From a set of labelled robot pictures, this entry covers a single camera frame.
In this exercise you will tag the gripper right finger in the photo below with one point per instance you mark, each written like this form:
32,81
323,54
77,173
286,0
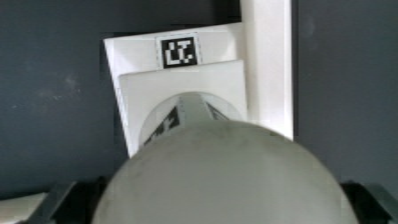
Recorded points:
373,203

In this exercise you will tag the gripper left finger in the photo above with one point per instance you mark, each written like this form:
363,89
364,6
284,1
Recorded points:
69,203

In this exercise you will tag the white lamp bulb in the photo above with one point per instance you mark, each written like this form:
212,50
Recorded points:
220,173

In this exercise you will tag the white lamp base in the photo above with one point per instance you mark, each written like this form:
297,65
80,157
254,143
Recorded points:
169,63

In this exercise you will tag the white right barrier block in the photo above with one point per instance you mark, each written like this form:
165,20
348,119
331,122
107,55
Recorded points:
267,24

